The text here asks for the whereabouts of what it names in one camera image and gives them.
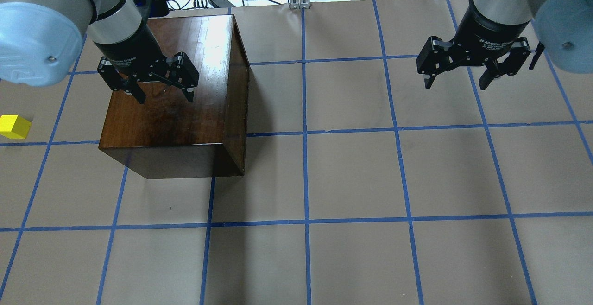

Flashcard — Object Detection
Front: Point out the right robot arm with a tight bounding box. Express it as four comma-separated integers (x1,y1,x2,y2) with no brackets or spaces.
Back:
416,0,593,90

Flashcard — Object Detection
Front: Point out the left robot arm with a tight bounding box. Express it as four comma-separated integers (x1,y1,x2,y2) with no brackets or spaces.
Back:
0,0,199,103

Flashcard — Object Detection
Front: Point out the yellow block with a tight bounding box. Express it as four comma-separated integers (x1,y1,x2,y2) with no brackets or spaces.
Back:
0,114,32,140

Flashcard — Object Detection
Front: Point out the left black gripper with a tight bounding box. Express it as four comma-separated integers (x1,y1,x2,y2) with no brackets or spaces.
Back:
97,22,199,104

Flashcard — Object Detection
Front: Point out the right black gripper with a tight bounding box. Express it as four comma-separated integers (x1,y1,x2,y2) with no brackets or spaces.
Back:
416,6,531,91

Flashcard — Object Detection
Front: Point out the dark wooden drawer box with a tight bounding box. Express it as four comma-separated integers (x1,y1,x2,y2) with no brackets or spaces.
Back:
98,15,251,179

